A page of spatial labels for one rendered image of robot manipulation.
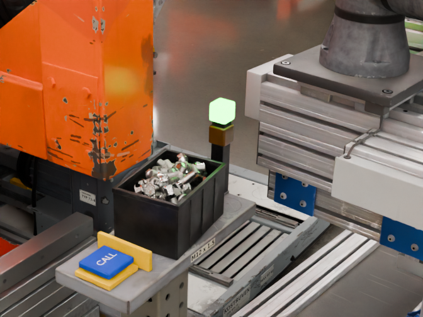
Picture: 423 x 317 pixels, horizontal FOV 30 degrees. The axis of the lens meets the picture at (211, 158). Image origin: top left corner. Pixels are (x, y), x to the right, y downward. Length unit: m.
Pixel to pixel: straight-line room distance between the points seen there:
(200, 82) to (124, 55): 2.07
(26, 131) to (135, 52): 0.30
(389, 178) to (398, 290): 0.71
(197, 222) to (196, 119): 1.71
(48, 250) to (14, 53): 0.40
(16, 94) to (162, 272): 0.50
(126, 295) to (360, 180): 0.45
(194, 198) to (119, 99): 0.25
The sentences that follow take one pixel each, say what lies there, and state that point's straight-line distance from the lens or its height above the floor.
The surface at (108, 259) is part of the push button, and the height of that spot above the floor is 0.48.
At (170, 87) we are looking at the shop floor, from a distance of 3.51.
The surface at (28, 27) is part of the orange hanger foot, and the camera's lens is 1.62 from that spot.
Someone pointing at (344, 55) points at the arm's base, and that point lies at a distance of 1.31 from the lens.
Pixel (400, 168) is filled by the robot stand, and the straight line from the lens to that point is 1.22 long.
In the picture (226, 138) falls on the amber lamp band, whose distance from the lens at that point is 1.60.
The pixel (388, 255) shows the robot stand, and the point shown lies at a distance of 1.99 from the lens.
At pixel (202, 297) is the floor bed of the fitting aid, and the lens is 2.00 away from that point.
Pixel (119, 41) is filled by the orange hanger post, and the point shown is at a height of 0.80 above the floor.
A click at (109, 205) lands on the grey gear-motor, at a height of 0.32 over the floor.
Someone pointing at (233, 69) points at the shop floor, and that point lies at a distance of 3.76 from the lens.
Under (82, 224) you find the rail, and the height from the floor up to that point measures 0.39.
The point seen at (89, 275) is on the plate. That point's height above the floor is 0.46.
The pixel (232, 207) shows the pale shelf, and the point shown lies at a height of 0.45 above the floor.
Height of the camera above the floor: 1.25
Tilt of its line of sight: 26 degrees down
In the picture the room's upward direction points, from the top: 2 degrees clockwise
